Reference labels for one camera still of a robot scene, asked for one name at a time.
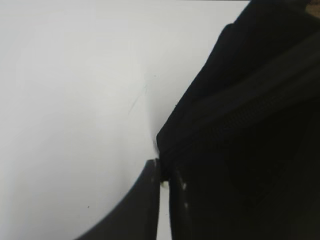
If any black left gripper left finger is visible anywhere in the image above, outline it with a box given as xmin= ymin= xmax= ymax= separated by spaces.
xmin=78 ymin=158 xmax=160 ymax=240

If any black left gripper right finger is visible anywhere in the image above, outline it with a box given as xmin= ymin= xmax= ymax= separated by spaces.
xmin=169 ymin=170 xmax=192 ymax=240

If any black canvas tote bag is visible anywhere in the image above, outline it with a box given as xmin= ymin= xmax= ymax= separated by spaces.
xmin=156 ymin=0 xmax=320 ymax=240

